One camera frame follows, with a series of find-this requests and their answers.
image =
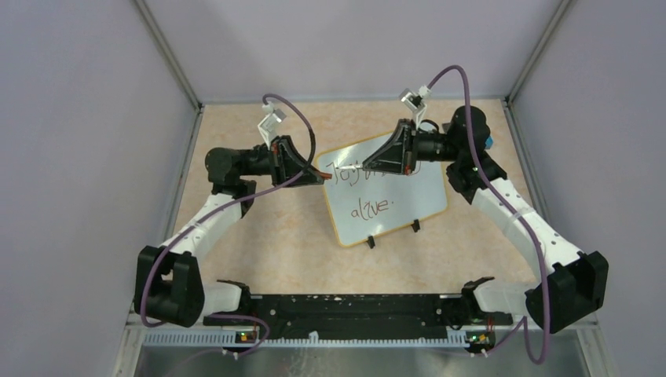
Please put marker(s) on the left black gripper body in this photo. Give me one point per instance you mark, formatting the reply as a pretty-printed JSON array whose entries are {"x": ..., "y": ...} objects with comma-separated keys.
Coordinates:
[{"x": 276, "y": 161}]

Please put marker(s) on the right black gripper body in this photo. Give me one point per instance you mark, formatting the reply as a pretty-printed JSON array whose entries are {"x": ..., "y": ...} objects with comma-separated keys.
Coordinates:
[{"x": 410, "y": 142}]

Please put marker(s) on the red-capped whiteboard marker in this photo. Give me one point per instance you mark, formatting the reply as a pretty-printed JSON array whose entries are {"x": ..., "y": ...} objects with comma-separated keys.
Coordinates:
[{"x": 351, "y": 167}]

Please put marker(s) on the yellow-framed whiteboard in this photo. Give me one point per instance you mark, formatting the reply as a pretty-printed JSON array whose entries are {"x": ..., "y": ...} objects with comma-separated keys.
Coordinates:
[{"x": 364, "y": 205}]

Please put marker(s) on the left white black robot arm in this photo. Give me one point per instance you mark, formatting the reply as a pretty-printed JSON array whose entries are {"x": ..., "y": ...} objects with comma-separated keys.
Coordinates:
[{"x": 168, "y": 286}]

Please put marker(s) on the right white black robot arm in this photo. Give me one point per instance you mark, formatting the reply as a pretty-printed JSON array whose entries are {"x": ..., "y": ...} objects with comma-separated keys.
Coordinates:
[{"x": 571, "y": 283}]

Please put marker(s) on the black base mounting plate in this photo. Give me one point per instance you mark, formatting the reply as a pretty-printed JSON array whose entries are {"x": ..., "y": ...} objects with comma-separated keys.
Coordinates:
[{"x": 348, "y": 317}]

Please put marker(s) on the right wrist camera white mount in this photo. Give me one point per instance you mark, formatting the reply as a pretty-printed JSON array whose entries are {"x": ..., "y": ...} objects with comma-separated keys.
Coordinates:
[{"x": 415, "y": 101}]

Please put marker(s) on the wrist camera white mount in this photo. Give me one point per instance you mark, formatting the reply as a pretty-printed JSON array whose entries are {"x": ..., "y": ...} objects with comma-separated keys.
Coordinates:
[
  {"x": 268, "y": 126},
  {"x": 415, "y": 101}
]

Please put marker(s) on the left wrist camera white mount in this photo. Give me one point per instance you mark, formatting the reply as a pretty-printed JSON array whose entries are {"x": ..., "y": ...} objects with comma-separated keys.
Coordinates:
[{"x": 268, "y": 126}]

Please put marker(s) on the white cable duct strip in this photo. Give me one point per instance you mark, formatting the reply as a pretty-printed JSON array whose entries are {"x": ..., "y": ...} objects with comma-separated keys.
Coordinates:
[{"x": 231, "y": 339}]

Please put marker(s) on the aluminium frame rail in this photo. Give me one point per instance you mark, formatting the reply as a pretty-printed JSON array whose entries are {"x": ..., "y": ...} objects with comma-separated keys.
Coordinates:
[{"x": 494, "y": 350}]

